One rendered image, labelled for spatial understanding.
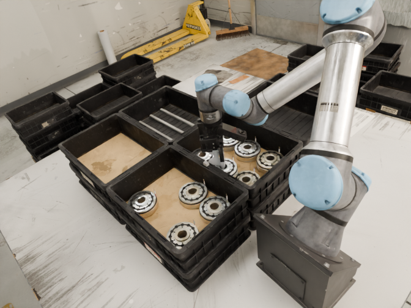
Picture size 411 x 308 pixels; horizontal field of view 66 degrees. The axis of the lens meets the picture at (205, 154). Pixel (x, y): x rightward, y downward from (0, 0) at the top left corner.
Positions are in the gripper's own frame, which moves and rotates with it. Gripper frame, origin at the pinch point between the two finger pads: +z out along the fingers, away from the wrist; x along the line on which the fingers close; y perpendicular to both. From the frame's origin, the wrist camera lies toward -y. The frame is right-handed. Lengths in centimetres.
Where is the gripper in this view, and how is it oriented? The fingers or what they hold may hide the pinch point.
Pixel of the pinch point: (223, 162)
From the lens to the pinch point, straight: 121.1
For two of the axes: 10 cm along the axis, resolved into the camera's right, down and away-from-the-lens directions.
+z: 1.4, 8.0, 5.9
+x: 0.0, 5.9, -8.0
